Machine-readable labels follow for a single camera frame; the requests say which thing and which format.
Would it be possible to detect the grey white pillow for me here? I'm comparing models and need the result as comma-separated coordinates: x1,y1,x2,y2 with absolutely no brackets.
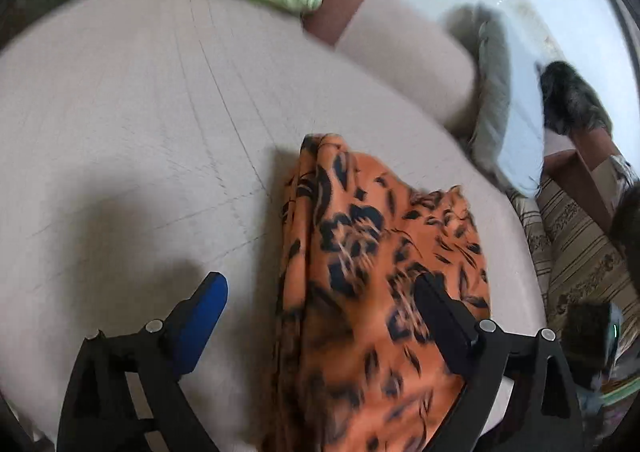
440,4,548,199

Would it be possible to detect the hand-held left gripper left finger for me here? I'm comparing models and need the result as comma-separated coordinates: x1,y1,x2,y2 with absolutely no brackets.
57,272,229,452

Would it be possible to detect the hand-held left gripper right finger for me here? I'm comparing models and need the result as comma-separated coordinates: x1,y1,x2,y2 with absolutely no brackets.
414,273,584,452

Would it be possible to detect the pink brown bolster cushion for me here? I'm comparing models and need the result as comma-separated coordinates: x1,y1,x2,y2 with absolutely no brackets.
302,0,482,133

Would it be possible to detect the striped beige cushion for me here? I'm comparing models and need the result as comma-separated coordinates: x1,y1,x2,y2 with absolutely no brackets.
510,172,640,438

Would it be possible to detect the orange black floral garment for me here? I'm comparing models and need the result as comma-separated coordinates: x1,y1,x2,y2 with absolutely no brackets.
260,133,493,452

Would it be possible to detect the pink quilted sofa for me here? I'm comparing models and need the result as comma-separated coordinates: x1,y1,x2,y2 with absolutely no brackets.
0,0,551,448

